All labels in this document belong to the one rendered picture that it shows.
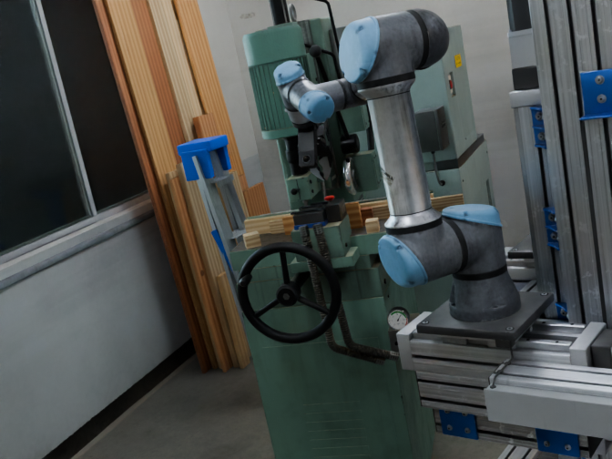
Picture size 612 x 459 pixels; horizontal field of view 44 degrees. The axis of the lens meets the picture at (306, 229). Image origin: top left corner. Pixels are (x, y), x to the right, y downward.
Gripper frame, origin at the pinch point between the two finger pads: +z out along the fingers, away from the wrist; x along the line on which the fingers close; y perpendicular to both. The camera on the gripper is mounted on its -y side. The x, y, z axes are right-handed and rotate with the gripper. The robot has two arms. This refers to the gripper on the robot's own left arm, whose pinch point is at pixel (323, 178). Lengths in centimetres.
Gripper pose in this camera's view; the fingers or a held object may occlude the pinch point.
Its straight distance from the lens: 210.4
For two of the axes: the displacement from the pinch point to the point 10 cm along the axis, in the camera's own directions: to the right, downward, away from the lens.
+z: 2.8, 6.9, 6.6
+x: -9.5, 1.3, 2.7
